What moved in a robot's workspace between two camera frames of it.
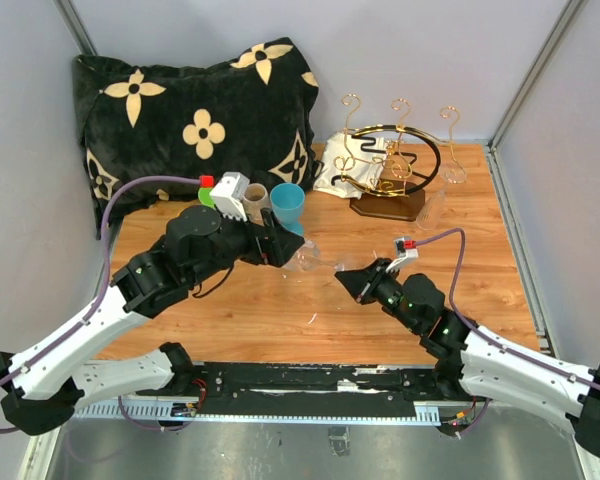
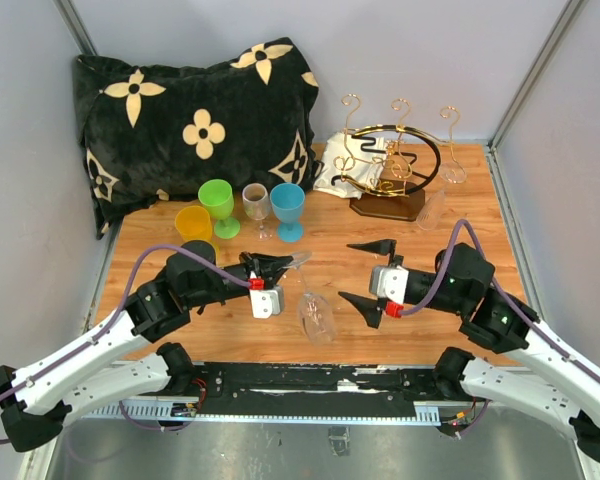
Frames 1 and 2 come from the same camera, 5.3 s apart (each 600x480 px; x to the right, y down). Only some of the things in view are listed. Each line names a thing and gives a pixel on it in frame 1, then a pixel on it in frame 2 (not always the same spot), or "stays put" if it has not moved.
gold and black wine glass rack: x=387 y=166 stays put
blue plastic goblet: x=287 y=201 stays put
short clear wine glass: x=308 y=257 → x=316 y=315
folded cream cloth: x=350 y=166 stays put
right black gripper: x=362 y=283 → x=368 y=307
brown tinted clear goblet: x=256 y=197 stays put
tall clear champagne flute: x=451 y=173 stays put
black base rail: x=344 y=393 stays put
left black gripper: x=272 y=241 → x=267 y=267
